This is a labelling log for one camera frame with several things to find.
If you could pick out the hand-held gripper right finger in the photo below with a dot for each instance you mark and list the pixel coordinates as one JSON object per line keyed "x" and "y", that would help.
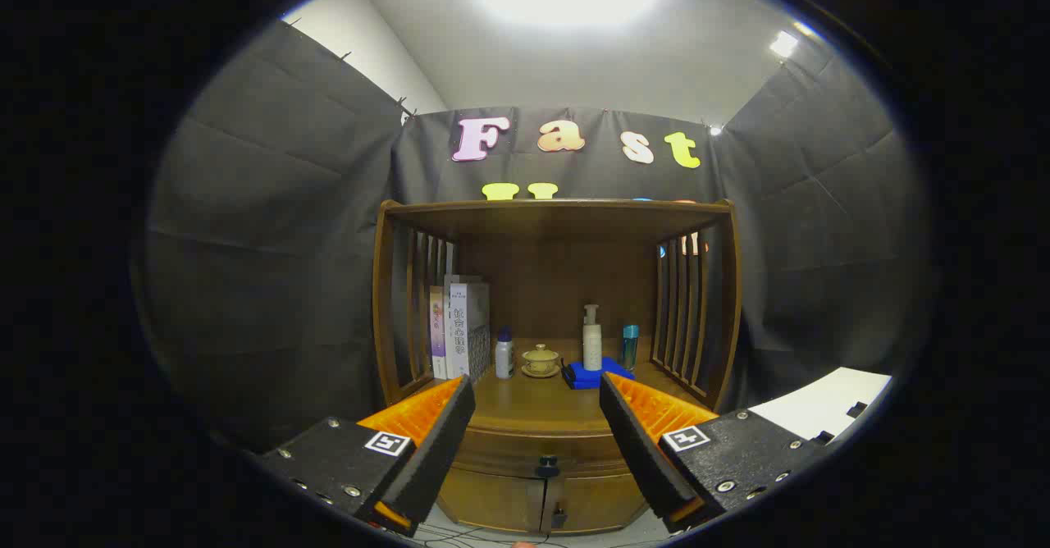
{"x": 644, "y": 458}

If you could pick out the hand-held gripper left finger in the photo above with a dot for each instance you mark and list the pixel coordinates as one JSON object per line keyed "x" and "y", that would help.
{"x": 435, "y": 458}

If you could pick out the wooden cabinet door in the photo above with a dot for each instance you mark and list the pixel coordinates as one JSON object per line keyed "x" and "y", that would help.
{"x": 492, "y": 499}
{"x": 607, "y": 503}

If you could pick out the wooden countertop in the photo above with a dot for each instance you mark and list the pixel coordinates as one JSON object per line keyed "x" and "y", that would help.
{"x": 541, "y": 404}

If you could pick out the brown wooden cabinet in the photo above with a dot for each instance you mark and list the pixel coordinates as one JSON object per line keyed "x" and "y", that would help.
{"x": 558, "y": 277}

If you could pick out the blue folded cloth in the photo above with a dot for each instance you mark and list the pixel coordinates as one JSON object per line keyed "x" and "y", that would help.
{"x": 591, "y": 377}

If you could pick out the clear blue bottle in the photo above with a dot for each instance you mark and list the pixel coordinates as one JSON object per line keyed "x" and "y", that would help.
{"x": 629, "y": 349}

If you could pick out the small black object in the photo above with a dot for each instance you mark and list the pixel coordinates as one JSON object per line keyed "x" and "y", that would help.
{"x": 568, "y": 374}

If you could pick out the white bottle blue cap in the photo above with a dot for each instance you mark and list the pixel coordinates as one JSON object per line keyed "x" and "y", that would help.
{"x": 504, "y": 359}

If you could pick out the white pump bottle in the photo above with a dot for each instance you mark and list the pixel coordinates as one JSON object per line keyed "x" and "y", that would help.
{"x": 591, "y": 347}

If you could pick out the thin purple book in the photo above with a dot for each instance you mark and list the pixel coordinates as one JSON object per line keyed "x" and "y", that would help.
{"x": 437, "y": 335}

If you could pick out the thick white book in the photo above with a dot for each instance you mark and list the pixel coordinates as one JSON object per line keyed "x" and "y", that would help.
{"x": 467, "y": 326}

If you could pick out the yellow lidded tea cup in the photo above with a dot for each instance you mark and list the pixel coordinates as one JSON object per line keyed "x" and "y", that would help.
{"x": 540, "y": 360}

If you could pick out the white furniture unit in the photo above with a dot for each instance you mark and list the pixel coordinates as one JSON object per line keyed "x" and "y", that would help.
{"x": 820, "y": 404}

